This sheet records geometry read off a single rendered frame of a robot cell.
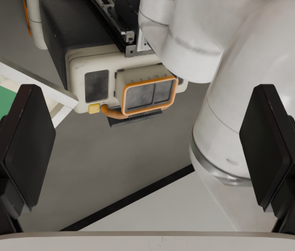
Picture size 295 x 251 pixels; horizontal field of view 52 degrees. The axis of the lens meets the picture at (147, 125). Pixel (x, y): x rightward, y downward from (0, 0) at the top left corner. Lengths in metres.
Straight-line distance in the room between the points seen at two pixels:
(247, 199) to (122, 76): 0.94
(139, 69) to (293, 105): 1.01
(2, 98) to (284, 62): 0.97
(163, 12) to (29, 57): 1.73
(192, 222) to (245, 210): 3.41
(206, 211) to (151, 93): 2.67
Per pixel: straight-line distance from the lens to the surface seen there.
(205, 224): 3.66
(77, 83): 1.16
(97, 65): 1.14
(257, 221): 0.25
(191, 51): 0.38
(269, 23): 0.21
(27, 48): 2.11
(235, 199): 0.26
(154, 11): 0.47
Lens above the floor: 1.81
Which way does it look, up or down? 37 degrees down
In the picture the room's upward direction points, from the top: 148 degrees clockwise
